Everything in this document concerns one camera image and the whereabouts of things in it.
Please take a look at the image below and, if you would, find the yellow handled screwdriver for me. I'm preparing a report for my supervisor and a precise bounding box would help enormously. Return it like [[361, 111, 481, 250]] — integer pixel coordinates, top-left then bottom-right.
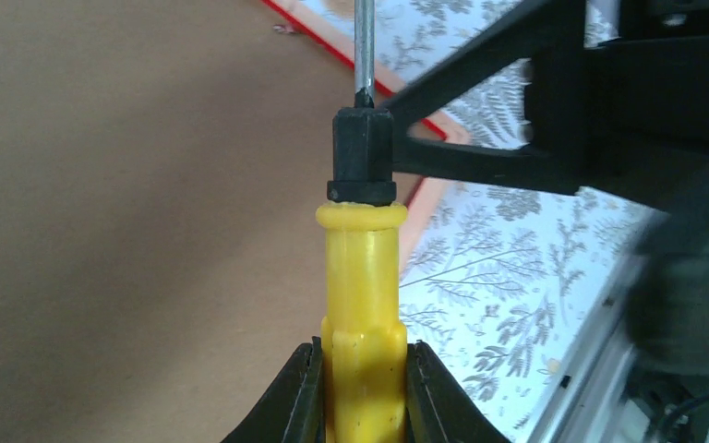
[[316, 1, 407, 442]]

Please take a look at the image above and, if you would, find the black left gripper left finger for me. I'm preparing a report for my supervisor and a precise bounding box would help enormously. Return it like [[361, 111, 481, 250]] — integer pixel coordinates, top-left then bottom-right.
[[222, 337, 323, 443]]

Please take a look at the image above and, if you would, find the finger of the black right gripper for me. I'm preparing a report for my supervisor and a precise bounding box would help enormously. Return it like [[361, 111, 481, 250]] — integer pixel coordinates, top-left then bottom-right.
[[381, 1, 586, 195]]

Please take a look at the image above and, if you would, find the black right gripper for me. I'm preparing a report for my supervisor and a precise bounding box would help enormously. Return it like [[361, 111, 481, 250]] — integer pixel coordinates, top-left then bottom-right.
[[583, 1, 709, 211]]

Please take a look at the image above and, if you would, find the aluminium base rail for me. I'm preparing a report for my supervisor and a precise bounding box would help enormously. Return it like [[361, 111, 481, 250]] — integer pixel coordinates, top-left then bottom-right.
[[523, 256, 647, 443]]

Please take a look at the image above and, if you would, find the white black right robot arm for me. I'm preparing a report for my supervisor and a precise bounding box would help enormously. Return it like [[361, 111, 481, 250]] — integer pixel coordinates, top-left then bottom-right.
[[383, 1, 709, 375]]

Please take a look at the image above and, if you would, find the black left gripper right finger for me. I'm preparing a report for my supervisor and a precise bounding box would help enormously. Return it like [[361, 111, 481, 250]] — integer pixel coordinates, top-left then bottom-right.
[[406, 341, 509, 443]]

